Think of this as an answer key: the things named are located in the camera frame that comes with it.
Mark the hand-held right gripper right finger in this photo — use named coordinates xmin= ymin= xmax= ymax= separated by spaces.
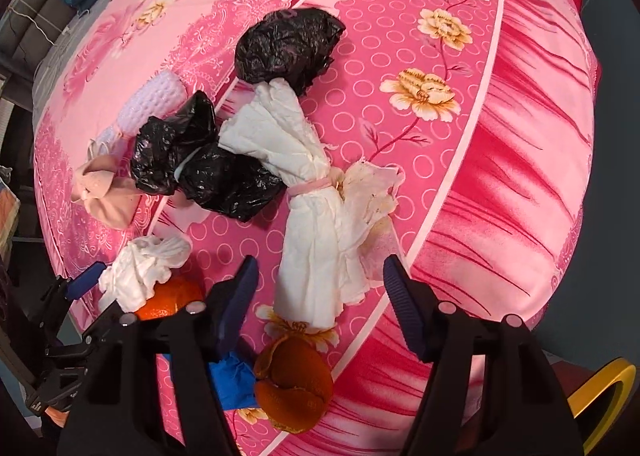
xmin=382 ymin=255 xmax=588 ymax=456

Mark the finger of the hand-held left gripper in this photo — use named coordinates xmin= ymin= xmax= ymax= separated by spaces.
xmin=42 ymin=262 xmax=107 ymax=334
xmin=44 ymin=313 xmax=121 ymax=363

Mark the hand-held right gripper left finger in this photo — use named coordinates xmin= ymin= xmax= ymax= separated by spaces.
xmin=56 ymin=255 xmax=261 ymax=456

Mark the small white tissue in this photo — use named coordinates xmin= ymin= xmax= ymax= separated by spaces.
xmin=98 ymin=234 xmax=193 ymax=313

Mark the two-lobed black plastic bag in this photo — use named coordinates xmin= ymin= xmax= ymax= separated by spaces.
xmin=130 ymin=90 xmax=288 ymax=223

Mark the yellow-rimmed bin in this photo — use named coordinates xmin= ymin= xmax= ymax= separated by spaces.
xmin=560 ymin=356 xmax=638 ymax=456

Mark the round black plastic bag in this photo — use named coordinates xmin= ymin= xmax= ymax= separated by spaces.
xmin=234 ymin=7 xmax=347 ymax=97

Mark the orange fruit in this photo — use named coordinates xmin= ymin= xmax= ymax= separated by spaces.
xmin=135 ymin=275 xmax=205 ymax=322

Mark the blue cloth piece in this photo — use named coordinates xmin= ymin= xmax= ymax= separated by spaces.
xmin=167 ymin=346 xmax=261 ymax=412

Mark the orange peel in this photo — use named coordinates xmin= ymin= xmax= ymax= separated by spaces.
xmin=252 ymin=321 xmax=334 ymax=434

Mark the pink floral blanket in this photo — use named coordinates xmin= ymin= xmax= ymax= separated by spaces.
xmin=31 ymin=0 xmax=601 ymax=456

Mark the white foam fruit net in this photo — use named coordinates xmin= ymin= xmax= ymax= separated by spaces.
xmin=116 ymin=72 xmax=187 ymax=133

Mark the grey striped bed sheet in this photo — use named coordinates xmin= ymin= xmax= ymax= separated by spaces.
xmin=27 ymin=0 xmax=116 ymax=102

